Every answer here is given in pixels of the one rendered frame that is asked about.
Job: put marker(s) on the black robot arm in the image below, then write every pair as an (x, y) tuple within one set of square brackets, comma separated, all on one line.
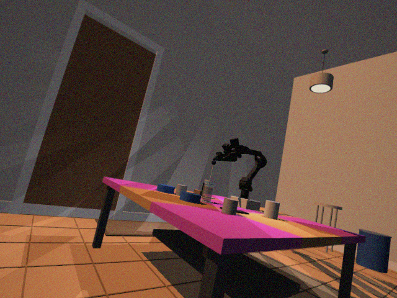
[(245, 182)]

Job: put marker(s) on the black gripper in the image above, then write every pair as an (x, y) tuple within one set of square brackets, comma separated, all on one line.
[(225, 157)]

